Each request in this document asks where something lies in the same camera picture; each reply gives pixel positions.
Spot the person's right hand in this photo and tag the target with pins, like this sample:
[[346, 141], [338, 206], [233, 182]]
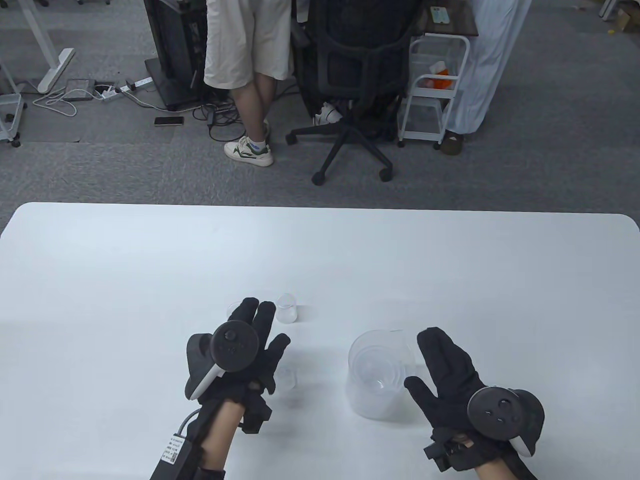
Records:
[[450, 385]]

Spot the person's left hand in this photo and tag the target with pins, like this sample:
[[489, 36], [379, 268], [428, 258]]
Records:
[[267, 360]]

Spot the tiniest clear plastic beaker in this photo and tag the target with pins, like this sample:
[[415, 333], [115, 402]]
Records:
[[286, 381]]

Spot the very small clear plastic beaker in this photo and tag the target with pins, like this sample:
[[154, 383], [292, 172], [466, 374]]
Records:
[[287, 310]]

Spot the largest clear plastic beaker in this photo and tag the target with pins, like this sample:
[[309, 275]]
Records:
[[375, 407]]

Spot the person's right forearm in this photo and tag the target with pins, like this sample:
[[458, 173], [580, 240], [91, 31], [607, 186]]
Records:
[[495, 472]]

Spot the person's left forearm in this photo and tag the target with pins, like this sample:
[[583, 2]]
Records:
[[222, 435]]

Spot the black and white controller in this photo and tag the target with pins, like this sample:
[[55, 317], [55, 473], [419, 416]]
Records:
[[232, 347], [500, 412]]

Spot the black box with white label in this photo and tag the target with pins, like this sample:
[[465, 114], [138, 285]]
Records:
[[172, 460]]

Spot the black power adapter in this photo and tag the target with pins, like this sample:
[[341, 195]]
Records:
[[211, 117]]

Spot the smartphone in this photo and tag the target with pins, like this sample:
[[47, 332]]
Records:
[[169, 121]]

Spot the orange tissue pack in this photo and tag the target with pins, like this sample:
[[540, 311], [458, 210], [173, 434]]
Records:
[[442, 82]]

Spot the white power strip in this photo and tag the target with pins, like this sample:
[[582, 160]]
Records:
[[137, 83], [106, 93]]

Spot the black office chair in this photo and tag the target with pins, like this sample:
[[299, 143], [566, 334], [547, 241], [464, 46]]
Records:
[[350, 65]]

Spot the black equipment stand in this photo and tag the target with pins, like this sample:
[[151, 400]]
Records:
[[167, 50]]

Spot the grey floor plate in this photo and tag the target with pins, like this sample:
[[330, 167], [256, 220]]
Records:
[[80, 90]]

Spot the white desk leg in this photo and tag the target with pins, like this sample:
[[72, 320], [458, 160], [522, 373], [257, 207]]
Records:
[[57, 67], [607, 10]]

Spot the white cart with brown top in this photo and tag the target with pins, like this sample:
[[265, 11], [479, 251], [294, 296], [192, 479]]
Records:
[[460, 22]]

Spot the white rolling cart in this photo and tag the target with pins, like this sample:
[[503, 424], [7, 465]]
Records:
[[10, 100]]

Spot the white remote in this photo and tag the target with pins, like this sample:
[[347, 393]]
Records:
[[440, 15]]

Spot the cardboard box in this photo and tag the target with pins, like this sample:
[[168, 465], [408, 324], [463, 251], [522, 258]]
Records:
[[627, 20]]

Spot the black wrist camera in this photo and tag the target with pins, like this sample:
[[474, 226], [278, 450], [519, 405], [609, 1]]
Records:
[[257, 415], [442, 452]]

